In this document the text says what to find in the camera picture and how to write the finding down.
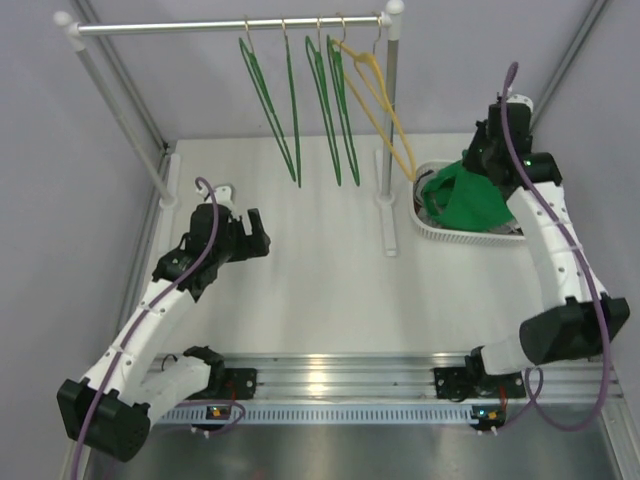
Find aluminium mounting rail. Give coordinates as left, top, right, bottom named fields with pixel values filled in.
left=225, top=353, right=602, bottom=404

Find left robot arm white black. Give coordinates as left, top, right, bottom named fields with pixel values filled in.
left=56, top=202, right=271, bottom=462

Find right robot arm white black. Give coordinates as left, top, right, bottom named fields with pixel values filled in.
left=421, top=97, right=630, bottom=397

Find grey clothes in basket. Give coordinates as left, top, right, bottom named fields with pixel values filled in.
left=412, top=170, right=451, bottom=221

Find white laundry basket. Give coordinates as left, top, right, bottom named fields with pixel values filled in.
left=407, top=182, right=525, bottom=247

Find white slotted cable duct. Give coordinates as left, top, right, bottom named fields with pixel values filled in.
left=159, top=403, right=504, bottom=425

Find green tank top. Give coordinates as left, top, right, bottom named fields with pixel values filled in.
left=426, top=161, right=514, bottom=233

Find metal clothes rack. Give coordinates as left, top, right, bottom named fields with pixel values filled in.
left=52, top=0, right=406, bottom=259

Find green hanger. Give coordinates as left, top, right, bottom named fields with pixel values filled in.
left=305, top=16, right=342, bottom=186
left=281, top=18, right=302, bottom=188
left=325, top=35, right=361, bottom=187
left=239, top=17, right=296, bottom=181

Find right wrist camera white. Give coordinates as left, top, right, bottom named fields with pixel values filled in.
left=496, top=91, right=534, bottom=114

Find yellow hanger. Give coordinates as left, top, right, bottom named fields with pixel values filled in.
left=332, top=13, right=417, bottom=180

